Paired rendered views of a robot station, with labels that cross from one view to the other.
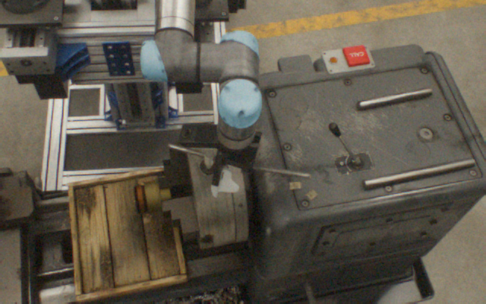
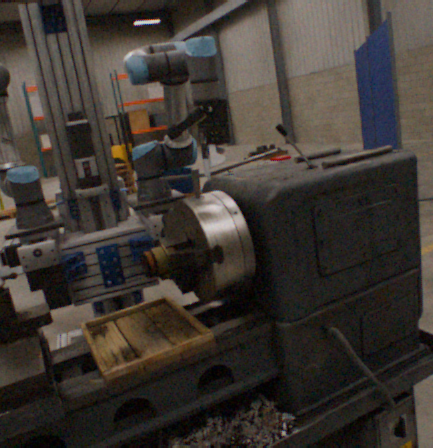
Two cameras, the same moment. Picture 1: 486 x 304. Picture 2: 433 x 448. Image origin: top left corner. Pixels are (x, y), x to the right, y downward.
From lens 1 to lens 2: 1.19 m
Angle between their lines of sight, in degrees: 45
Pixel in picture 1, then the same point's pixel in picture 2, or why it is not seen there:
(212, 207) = (212, 217)
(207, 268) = (231, 334)
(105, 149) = not seen: hidden behind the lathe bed
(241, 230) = (245, 240)
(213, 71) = (177, 56)
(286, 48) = not seen: hidden behind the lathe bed
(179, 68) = (154, 58)
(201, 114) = not seen: hidden behind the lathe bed
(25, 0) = (36, 214)
